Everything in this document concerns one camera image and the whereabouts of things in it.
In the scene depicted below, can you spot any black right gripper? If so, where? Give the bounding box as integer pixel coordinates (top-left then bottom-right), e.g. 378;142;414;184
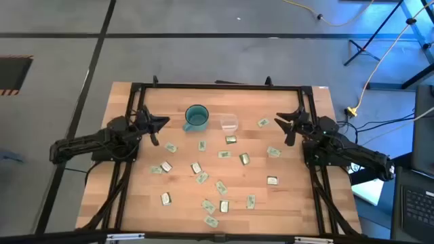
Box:
273;106;318;146

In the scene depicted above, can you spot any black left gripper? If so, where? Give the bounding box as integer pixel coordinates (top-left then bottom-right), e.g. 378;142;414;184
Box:
134;105;170;147

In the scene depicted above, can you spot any teal ceramic mug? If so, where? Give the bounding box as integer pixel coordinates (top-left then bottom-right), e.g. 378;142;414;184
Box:
182;104;210;133

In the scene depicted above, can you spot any clear plastic container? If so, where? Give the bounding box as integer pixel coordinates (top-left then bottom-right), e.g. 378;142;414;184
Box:
219;114;239;134

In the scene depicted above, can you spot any black tripod stand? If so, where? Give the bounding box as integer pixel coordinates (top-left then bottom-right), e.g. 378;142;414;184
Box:
342;0;434;91

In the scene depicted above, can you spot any white box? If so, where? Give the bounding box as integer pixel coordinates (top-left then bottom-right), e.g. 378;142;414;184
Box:
351;161;387;207

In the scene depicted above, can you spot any black rig crossbar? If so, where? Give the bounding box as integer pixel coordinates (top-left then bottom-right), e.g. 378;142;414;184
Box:
0;229;434;244

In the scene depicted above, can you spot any floor hatch with hazard stripes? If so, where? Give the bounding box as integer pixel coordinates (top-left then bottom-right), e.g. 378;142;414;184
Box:
0;55;35;97

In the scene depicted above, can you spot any black laptop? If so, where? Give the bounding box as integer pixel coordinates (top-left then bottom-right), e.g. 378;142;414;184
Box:
390;165;434;243

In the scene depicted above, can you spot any black cable bundle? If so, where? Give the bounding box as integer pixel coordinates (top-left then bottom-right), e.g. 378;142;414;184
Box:
336;107;417;163

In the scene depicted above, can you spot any yellow power cable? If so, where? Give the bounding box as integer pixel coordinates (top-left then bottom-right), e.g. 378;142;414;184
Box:
344;0;434;118
282;0;376;28

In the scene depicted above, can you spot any black aluminium table frame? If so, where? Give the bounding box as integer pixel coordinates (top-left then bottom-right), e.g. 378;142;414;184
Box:
77;81;362;237

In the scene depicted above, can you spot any silver metal bracket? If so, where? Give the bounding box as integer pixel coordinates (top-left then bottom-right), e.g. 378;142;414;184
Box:
105;232;146;242
293;236;335;244

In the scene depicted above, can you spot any white cable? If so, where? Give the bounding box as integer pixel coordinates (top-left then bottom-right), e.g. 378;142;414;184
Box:
359;106;434;147

